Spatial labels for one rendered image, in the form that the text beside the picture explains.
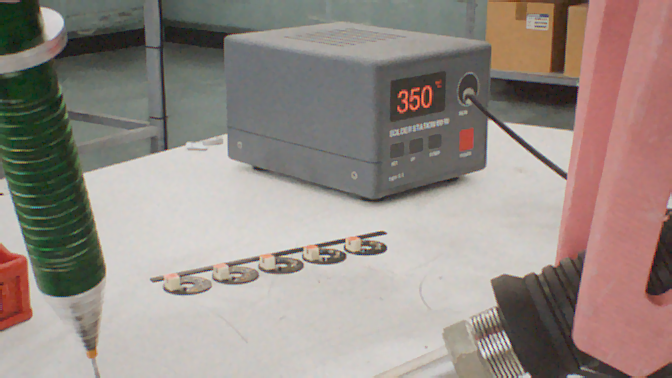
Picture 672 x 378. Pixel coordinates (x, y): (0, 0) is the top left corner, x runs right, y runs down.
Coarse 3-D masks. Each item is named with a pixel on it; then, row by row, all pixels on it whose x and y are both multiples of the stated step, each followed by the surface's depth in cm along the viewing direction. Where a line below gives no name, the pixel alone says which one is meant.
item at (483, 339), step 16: (464, 320) 23; (480, 320) 22; (496, 320) 22; (448, 336) 23; (464, 336) 22; (480, 336) 22; (496, 336) 22; (432, 352) 23; (448, 352) 22; (464, 352) 22; (480, 352) 22; (496, 352) 22; (512, 352) 22; (400, 368) 23; (416, 368) 23; (432, 368) 23; (448, 368) 23; (464, 368) 22; (480, 368) 22; (496, 368) 22; (512, 368) 22
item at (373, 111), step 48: (240, 48) 80; (288, 48) 76; (336, 48) 75; (384, 48) 75; (432, 48) 75; (480, 48) 78; (240, 96) 81; (288, 96) 77; (336, 96) 74; (384, 96) 72; (432, 96) 75; (480, 96) 79; (240, 144) 82; (288, 144) 78; (336, 144) 75; (384, 144) 73; (432, 144) 76; (480, 144) 80; (384, 192) 74
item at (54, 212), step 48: (0, 48) 16; (48, 48) 16; (0, 96) 16; (48, 96) 17; (0, 144) 17; (48, 144) 17; (48, 192) 17; (48, 240) 18; (96, 240) 18; (48, 288) 18
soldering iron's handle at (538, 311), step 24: (576, 264) 22; (504, 288) 22; (528, 288) 22; (552, 288) 22; (576, 288) 22; (648, 288) 21; (504, 312) 22; (528, 312) 22; (552, 312) 22; (528, 336) 22; (552, 336) 22; (528, 360) 22; (552, 360) 22; (576, 360) 22
